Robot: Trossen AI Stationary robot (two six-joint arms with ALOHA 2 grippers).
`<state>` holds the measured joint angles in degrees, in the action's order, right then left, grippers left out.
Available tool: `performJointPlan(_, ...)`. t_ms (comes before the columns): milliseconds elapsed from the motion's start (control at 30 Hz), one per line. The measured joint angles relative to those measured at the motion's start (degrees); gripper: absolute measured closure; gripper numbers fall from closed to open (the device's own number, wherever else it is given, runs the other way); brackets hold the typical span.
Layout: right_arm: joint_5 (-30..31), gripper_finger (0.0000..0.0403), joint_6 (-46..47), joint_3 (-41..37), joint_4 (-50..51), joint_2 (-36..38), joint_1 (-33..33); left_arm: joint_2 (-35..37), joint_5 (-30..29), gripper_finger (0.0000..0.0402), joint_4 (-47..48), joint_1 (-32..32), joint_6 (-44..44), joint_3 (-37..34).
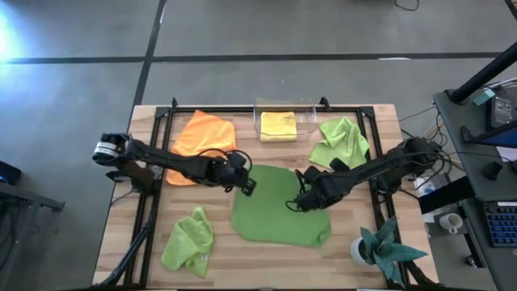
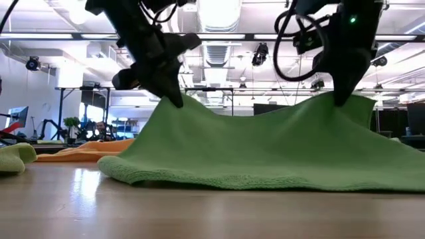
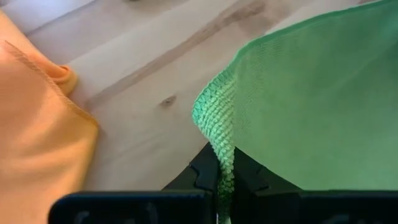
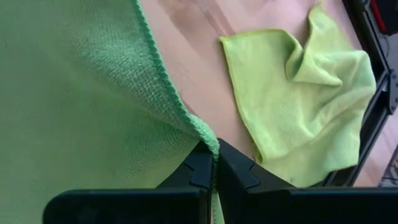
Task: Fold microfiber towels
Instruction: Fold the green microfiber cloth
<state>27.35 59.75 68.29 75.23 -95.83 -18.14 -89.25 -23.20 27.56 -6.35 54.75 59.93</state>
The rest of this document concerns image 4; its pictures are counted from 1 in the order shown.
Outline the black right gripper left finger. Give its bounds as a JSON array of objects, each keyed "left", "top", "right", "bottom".
[{"left": 42, "top": 139, "right": 216, "bottom": 224}]

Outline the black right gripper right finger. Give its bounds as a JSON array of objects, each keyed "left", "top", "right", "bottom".
[{"left": 216, "top": 138, "right": 398, "bottom": 224}]

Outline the lime green microfiber towel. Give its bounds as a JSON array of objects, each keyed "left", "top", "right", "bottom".
[{"left": 219, "top": 2, "right": 377, "bottom": 189}]

